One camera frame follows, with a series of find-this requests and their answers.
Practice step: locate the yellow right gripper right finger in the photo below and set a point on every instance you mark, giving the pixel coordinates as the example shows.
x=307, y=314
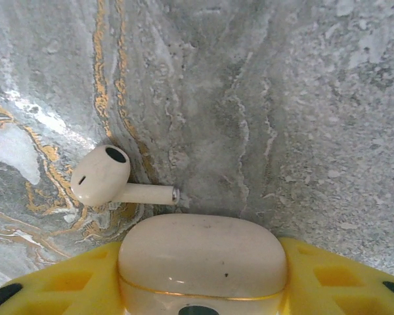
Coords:
x=302, y=262

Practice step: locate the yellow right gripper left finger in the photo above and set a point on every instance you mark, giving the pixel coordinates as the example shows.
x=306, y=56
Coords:
x=101, y=262

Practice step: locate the cream charging case gold line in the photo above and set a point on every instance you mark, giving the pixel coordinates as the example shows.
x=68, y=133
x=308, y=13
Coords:
x=200, y=249

